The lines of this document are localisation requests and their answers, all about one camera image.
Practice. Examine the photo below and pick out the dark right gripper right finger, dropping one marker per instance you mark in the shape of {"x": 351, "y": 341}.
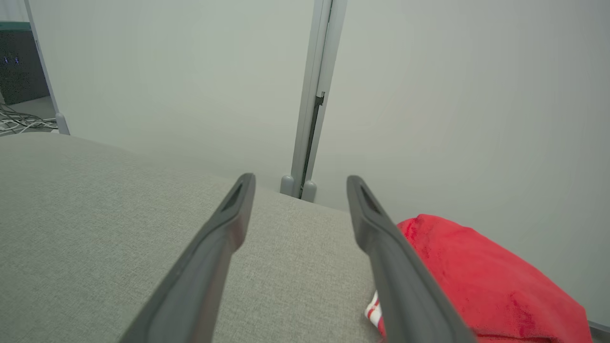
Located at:
{"x": 410, "y": 305}

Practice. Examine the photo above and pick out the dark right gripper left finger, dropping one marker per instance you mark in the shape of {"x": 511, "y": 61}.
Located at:
{"x": 190, "y": 295}

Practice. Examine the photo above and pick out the red Bulls 23 jersey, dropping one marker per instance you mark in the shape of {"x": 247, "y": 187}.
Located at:
{"x": 500, "y": 286}

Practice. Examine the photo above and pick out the dark cabinet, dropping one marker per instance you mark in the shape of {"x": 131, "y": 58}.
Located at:
{"x": 21, "y": 66}

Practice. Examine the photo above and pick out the grey partition joint post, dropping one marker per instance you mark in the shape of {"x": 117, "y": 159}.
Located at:
{"x": 317, "y": 71}

